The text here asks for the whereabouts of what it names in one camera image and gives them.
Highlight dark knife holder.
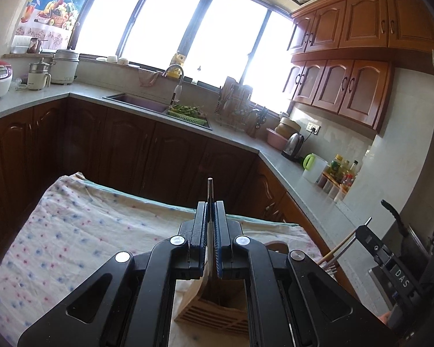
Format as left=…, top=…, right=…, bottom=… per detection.
left=247, top=106, right=270, bottom=139

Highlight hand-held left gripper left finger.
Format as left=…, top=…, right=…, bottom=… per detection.
left=17, top=201, right=208, bottom=347

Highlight pink rag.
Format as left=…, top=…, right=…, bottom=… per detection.
left=137, top=69, right=163, bottom=88

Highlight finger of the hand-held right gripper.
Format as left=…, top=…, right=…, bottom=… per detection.
left=354, top=226, right=386, bottom=261

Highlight dish drying rack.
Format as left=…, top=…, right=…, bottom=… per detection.
left=214, top=77, right=255, bottom=131

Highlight grey kitchen countertop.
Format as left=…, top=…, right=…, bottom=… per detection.
left=0, top=81, right=402, bottom=272

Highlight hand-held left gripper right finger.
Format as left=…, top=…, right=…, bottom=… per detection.
left=214, top=200, right=396, bottom=347

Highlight wooden wall cabinets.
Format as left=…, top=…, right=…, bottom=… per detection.
left=287, top=0, right=434, bottom=138

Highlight row of condiment bottles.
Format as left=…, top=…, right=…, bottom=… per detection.
left=318, top=154, right=361, bottom=203

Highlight large kitchen window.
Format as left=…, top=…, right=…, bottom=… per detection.
left=70, top=0, right=297, bottom=116

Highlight curved steel faucet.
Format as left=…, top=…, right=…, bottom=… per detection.
left=163, top=64, right=185, bottom=108

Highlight steel electric kettle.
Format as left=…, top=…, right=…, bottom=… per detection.
left=281, top=132, right=305, bottom=163

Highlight kitchen sink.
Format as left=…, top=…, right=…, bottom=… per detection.
left=102, top=93, right=213, bottom=131

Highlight small white electric pot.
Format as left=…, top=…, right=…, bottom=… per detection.
left=27, top=58, right=55, bottom=90

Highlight dark wooden base cabinets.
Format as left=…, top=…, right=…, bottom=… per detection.
left=0, top=96, right=351, bottom=297

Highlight tropical fruit wall poster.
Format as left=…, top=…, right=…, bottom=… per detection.
left=16, top=0, right=102, bottom=43

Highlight black wok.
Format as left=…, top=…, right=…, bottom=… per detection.
left=380, top=200, right=434, bottom=261

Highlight yellow bottle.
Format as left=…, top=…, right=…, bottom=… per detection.
left=168, top=53, right=187, bottom=79

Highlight pink basin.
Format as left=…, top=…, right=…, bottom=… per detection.
left=267, top=127, right=293, bottom=149

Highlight large white steamer cooker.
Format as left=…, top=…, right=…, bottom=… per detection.
left=52, top=49, right=80, bottom=85

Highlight floral white tablecloth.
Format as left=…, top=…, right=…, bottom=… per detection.
left=0, top=171, right=333, bottom=347

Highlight wooden utensil holder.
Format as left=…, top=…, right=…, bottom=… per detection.
left=174, top=240, right=289, bottom=335

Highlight white pitcher green handle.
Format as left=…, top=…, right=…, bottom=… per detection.
left=303, top=153, right=328, bottom=184

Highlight white container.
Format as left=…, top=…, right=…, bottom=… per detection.
left=12, top=36, right=30, bottom=55

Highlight green vegetable basket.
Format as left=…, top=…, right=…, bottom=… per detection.
left=167, top=104, right=207, bottom=122

